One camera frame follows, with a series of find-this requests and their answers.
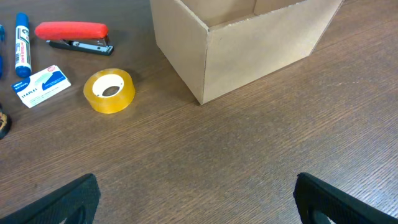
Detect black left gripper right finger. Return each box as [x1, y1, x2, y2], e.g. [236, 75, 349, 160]
[293, 172, 397, 224]

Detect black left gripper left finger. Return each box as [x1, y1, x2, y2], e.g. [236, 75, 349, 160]
[1, 174, 101, 224]

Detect white blue staples box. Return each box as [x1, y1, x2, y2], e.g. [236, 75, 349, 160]
[11, 65, 71, 108]

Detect red stapler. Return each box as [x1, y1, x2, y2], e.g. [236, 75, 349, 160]
[35, 21, 114, 56]

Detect brown cardboard box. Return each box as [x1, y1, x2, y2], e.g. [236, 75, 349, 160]
[150, 0, 343, 104]

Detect black gold small tape dispenser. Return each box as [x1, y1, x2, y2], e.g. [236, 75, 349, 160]
[0, 108, 12, 139]

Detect yellow clear tape roll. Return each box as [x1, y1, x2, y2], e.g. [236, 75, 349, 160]
[83, 68, 136, 114]

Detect blue whiteboard marker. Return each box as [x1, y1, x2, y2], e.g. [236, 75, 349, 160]
[15, 12, 32, 78]

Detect blue ballpoint pen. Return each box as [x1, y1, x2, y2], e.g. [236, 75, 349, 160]
[0, 25, 5, 78]

